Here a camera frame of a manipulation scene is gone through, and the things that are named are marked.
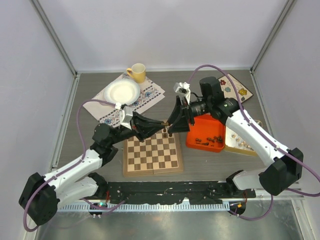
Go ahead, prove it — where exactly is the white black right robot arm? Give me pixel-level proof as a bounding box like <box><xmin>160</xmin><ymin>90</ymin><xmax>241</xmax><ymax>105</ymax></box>
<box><xmin>167</xmin><ymin>76</ymin><xmax>304</xmax><ymax>198</ymax></box>

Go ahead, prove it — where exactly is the patterned cloth placemat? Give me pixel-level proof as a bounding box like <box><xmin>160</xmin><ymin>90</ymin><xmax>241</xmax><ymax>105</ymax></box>
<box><xmin>83</xmin><ymin>73</ymin><xmax>165</xmax><ymax>127</ymax></box>

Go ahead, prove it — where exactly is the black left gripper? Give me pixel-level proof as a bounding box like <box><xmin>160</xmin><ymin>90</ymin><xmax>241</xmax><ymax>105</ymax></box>
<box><xmin>109</xmin><ymin>111</ymin><xmax>164</xmax><ymax>145</ymax></box>

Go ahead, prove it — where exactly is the aluminium frame rail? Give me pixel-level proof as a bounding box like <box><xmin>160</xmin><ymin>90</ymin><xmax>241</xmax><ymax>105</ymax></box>
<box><xmin>31</xmin><ymin>180</ymin><xmax>306</xmax><ymax>213</ymax></box>

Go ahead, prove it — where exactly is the dark chess piece cluster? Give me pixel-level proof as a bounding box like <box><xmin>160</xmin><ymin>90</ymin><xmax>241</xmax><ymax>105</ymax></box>
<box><xmin>195</xmin><ymin>135</ymin><xmax>224</xmax><ymax>146</ymax></box>

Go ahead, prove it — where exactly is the yellow mug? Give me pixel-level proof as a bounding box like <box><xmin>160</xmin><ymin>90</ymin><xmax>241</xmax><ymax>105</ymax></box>
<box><xmin>126</xmin><ymin>63</ymin><xmax>146</xmax><ymax>84</ymax></box>

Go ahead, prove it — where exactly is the floral square plate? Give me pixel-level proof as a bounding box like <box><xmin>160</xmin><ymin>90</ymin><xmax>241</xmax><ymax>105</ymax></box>
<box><xmin>218</xmin><ymin>73</ymin><xmax>253</xmax><ymax>103</ymax></box>

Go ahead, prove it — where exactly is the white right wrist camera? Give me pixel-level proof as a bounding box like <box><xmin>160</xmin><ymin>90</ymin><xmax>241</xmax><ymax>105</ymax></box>
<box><xmin>173</xmin><ymin>82</ymin><xmax>191</xmax><ymax>104</ymax></box>

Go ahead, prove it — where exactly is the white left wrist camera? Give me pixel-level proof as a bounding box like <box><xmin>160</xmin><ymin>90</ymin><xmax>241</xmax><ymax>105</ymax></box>
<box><xmin>115</xmin><ymin>102</ymin><xmax>133</xmax><ymax>130</ymax></box>

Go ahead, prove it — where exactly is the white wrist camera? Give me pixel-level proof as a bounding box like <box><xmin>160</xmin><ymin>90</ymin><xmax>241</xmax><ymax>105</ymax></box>
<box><xmin>115</xmin><ymin>102</ymin><xmax>133</xmax><ymax>130</ymax></box>
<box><xmin>173</xmin><ymin>82</ymin><xmax>191</xmax><ymax>104</ymax></box>

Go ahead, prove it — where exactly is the orange plastic tray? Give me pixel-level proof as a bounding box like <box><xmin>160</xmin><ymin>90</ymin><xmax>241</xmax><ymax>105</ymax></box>
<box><xmin>185</xmin><ymin>114</ymin><xmax>226</xmax><ymax>153</ymax></box>

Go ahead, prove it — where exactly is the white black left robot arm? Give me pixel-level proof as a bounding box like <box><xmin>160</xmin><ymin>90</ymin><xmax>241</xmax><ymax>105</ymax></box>
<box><xmin>18</xmin><ymin>112</ymin><xmax>166</xmax><ymax>232</ymax></box>

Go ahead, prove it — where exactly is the white paper bowl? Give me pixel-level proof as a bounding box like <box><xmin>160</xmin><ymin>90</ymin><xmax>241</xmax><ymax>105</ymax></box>
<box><xmin>103</xmin><ymin>79</ymin><xmax>141</xmax><ymax>105</ymax></box>

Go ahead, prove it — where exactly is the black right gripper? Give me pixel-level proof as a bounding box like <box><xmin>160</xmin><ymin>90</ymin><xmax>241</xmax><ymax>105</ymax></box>
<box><xmin>166</xmin><ymin>95</ymin><xmax>212</xmax><ymax>134</ymax></box>

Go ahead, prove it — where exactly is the wooden chess board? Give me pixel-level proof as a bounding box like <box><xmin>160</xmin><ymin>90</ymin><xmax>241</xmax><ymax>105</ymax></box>
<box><xmin>123</xmin><ymin>129</ymin><xmax>184</xmax><ymax>177</ymax></box>

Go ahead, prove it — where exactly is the gold tray of light pieces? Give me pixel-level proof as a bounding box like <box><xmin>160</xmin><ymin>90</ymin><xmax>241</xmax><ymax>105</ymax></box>
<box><xmin>224</xmin><ymin>127</ymin><xmax>258</xmax><ymax>157</ymax></box>

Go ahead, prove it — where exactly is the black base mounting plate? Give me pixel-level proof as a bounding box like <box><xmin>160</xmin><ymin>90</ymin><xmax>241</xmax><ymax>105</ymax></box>
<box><xmin>76</xmin><ymin>180</ymin><xmax>257</xmax><ymax>204</ymax></box>

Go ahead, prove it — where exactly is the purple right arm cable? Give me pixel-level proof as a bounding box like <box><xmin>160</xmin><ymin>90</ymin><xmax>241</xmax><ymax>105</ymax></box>
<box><xmin>187</xmin><ymin>64</ymin><xmax>320</xmax><ymax>222</ymax></box>

